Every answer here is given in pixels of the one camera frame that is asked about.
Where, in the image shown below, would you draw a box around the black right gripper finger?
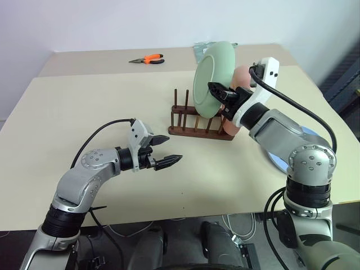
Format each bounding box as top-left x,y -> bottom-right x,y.
207,82 -> 229,100
220,106 -> 236,121

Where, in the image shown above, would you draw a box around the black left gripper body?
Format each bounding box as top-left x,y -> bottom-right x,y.
139,135 -> 157,171

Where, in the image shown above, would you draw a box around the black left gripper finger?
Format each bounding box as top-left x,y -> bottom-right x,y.
151,135 -> 170,147
154,154 -> 184,172

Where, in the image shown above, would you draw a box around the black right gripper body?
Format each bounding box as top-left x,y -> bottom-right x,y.
221,86 -> 254,116

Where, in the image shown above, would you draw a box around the green plate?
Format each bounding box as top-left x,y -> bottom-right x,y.
193,41 -> 237,118

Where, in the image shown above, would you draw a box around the wooden dish rack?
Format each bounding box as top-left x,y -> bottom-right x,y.
168,88 -> 235,142

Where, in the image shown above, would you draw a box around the pink plate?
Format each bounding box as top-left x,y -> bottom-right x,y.
221,65 -> 252,139

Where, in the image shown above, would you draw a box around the clear plastic bag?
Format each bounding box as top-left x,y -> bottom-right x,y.
193,41 -> 240,61

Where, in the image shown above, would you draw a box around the blue plate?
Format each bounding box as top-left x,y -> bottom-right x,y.
264,125 -> 324,174

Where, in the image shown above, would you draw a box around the dark rounded shape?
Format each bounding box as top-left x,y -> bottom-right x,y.
128,222 -> 170,270
199,220 -> 246,270

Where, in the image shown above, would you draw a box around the black ribbed object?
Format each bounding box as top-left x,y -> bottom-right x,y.
319,46 -> 360,119

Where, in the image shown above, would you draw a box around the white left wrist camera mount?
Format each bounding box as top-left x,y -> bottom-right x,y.
127,119 -> 154,173

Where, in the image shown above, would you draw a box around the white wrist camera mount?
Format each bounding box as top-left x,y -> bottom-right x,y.
127,119 -> 154,173
232,57 -> 280,128

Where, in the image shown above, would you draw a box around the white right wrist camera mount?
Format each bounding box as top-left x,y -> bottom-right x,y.
232,57 -> 280,128

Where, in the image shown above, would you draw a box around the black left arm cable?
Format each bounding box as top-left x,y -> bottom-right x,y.
70,119 -> 136,169

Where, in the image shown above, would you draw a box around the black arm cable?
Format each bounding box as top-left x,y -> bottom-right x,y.
70,119 -> 136,169
249,64 -> 338,154

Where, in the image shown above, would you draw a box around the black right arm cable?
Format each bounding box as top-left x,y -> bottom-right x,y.
249,64 -> 338,154

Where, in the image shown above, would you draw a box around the orange handled pliers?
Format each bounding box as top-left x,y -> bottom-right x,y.
128,53 -> 166,66

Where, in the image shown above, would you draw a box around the white cable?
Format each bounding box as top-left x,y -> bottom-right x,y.
221,213 -> 257,242

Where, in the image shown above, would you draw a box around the black cable loops under table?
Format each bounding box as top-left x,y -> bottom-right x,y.
263,187 -> 289,255

